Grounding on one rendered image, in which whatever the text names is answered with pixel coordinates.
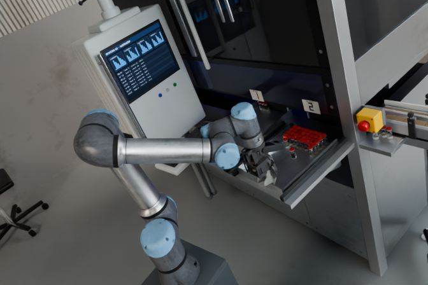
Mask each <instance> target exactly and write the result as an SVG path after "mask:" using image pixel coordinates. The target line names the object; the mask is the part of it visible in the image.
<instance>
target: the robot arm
mask: <svg viewBox="0 0 428 285"><path fill-rule="evenodd" d="M201 134H202V137H203V138H126V137H125V135H124V134H123V133H122V131H121V130H120V128H119V121H118V118H117V116H116V115H115V114H114V113H113V112H111V111H109V110H107V109H94V110H92V111H89V112H88V113H87V114H86V115H85V116H84V117H83V119H82V120H81V123H80V127H79V129H78V132H77V133H76V135H75V138H74V141H73V146H74V150H75V153H76V154H77V155H78V157H79V158H80V159H81V160H83V161H84V162H85V163H88V164H90V165H94V166H97V167H107V168H110V169H111V171H112V172H113V173H114V175H115V176H116V177H117V179H118V180H119V181H120V182H121V183H122V185H123V186H124V188H125V189H126V190H127V192H128V193H129V194H130V196H131V197H132V198H133V199H134V201H135V202H136V203H137V205H138V206H139V209H138V213H139V215H140V216H141V217H142V218H143V220H144V221H145V223H146V226H145V229H143V230H142V232H141V236H140V242H141V245H142V247H143V250H144V252H145V253H146V254H147V255H148V256H149V258H150V259H151V261H152V262H153V264H154V265H155V267H156V268H157V270H158V273H159V280H160V283H161V285H193V284H194V283H195V282H196V280H197V278H198V276H199V273H200V265H199V262H198V261H197V259H196V257H195V256H194V255H193V254H191V253H189V252H188V251H186V250H185V248H184V246H183V244H182V243H181V241H180V238H179V232H178V217H177V215H178V210H177V207H176V204H175V202H174V200H173V199H172V198H171V197H169V196H166V195H165V194H164V193H162V192H158V191H157V190H156V188H155V186H154V185H153V184H152V182H151V181H150V180H149V178H148V176H147V175H146V174H145V172H144V171H143V169H142V168H141V167H140V165H139V164H141V163H216V164H217V165H218V166H219V167H221V168H223V169H231V168H233V167H235V166H236V165H237V164H238V162H239V159H240V155H239V150H238V147H237V145H236V143H235V141H234V138H233V137H236V136H238V135H240V138H241V140H242V143H243V145H244V147H245V148H243V149H242V150H241V152H242V154H243V157H244V159H245V161H244V162H243V164H244V166H245V169H246V172H247V173H248V172H249V173H250V174H252V175H254V176H256V177H257V182H258V183H260V182H262V181H264V186H267V185H269V184H270V183H271V184H275V182H276V177H277V174H278V170H277V168H276V165H275V163H274V160H273V158H272V157H271V155H269V154H268V153H269V152H273V151H278V150H282V149H283V147H284V144H283V143H281V142H279V141H269V142H264V138H263V135H262V132H261V129H260V126H259V122H258V120H257V115H256V113H255V111H254V109H253V106H252V105H251V104H250V103H248V102H241V103H239V104H236V105H235V106H233V107H232V109H231V115H229V116H226V117H224V118H221V119H219V120H217V121H214V122H210V123H209V124H207V125H205V126H203V127H201ZM246 166H247V168H246Z"/></svg>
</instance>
